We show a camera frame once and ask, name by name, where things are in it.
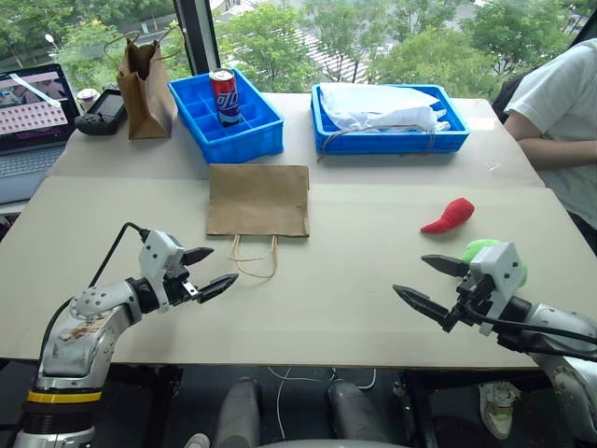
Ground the grey laptop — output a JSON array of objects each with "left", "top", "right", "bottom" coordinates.
[{"left": 0, "top": 63, "right": 82, "bottom": 207}]

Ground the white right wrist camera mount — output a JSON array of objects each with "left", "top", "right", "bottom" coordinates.
[{"left": 468, "top": 241, "right": 524, "bottom": 337}]

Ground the standing brown paper bag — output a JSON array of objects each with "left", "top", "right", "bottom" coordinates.
[{"left": 103, "top": 28, "right": 178, "bottom": 142}]

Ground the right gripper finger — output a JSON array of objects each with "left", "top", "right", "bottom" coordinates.
[
  {"left": 392, "top": 284, "right": 461, "bottom": 334},
  {"left": 420, "top": 254, "right": 470, "bottom": 281}
]

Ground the white cable under table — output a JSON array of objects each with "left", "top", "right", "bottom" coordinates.
[{"left": 267, "top": 366, "right": 379, "bottom": 441}]

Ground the white lidded cup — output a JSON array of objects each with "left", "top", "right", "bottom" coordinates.
[{"left": 76, "top": 88, "right": 100, "bottom": 116}]

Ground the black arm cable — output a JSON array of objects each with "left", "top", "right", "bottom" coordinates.
[
  {"left": 39, "top": 222, "right": 150, "bottom": 370},
  {"left": 469, "top": 305, "right": 597, "bottom": 361}
]

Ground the white sneaker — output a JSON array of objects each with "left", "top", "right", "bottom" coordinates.
[{"left": 479, "top": 381, "right": 523, "bottom": 441}]

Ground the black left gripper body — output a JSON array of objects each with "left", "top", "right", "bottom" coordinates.
[{"left": 162, "top": 254, "right": 201, "bottom": 307}]

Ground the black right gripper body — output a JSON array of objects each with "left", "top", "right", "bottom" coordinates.
[{"left": 451, "top": 273, "right": 496, "bottom": 335}]

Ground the black handheld controller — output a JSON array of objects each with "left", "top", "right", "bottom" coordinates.
[{"left": 74, "top": 88, "right": 128, "bottom": 137}]

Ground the white plastic bag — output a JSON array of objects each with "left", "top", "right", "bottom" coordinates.
[{"left": 319, "top": 83, "right": 451, "bottom": 134}]

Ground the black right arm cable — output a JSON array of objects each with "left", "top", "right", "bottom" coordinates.
[{"left": 469, "top": 305, "right": 597, "bottom": 361}]

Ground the blue shallow plastic crate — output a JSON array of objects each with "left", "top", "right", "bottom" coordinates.
[{"left": 310, "top": 82, "right": 472, "bottom": 158}]

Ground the flat brown paper bag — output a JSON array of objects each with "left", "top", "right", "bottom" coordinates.
[{"left": 205, "top": 162, "right": 312, "bottom": 281}]

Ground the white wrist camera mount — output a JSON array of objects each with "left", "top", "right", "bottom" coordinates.
[
  {"left": 138, "top": 229, "right": 187, "bottom": 312},
  {"left": 468, "top": 241, "right": 524, "bottom": 337}
]

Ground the blue divided plastic bin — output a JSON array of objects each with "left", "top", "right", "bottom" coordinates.
[{"left": 166, "top": 67, "right": 285, "bottom": 165}]

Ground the red chili pepper toy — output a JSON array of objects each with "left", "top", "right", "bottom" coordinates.
[{"left": 420, "top": 197, "right": 477, "bottom": 235}]

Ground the red soda can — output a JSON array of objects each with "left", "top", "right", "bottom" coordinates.
[{"left": 208, "top": 67, "right": 243, "bottom": 129}]

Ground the green toy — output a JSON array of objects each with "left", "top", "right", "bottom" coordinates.
[{"left": 461, "top": 238, "right": 530, "bottom": 287}]

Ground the black window frame post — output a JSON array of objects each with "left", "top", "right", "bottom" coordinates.
[{"left": 172, "top": 0, "right": 222, "bottom": 79}]

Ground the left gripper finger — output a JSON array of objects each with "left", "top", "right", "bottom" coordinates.
[
  {"left": 184, "top": 246, "right": 215, "bottom": 269},
  {"left": 199, "top": 273, "right": 240, "bottom": 305}
]

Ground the person in white shirt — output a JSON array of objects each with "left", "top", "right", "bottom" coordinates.
[{"left": 503, "top": 37, "right": 597, "bottom": 257}]

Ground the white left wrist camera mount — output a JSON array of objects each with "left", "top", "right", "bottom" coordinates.
[{"left": 138, "top": 229, "right": 187, "bottom": 312}]

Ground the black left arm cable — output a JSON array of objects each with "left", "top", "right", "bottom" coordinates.
[{"left": 39, "top": 222, "right": 150, "bottom": 370}]

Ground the black chair back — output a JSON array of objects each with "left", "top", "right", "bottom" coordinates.
[{"left": 491, "top": 74, "right": 529, "bottom": 125}]

